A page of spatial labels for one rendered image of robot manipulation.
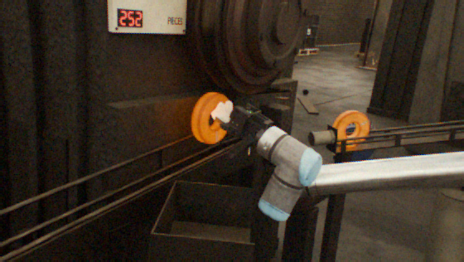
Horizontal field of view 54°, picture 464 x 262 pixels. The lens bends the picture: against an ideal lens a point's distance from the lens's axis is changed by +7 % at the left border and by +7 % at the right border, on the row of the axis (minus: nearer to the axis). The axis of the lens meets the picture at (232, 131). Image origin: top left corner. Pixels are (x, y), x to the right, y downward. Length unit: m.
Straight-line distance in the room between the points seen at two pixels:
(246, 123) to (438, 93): 2.95
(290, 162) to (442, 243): 0.97
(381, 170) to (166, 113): 0.63
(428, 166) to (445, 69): 2.78
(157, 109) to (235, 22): 0.33
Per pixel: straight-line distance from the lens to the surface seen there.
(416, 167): 1.25
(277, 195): 1.16
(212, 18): 1.25
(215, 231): 1.12
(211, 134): 1.30
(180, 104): 1.33
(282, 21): 1.35
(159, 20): 1.28
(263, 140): 1.16
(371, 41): 10.34
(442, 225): 1.94
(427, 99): 4.09
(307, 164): 1.11
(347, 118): 1.82
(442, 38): 4.02
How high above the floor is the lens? 1.16
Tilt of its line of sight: 16 degrees down
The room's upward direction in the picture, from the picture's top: 5 degrees clockwise
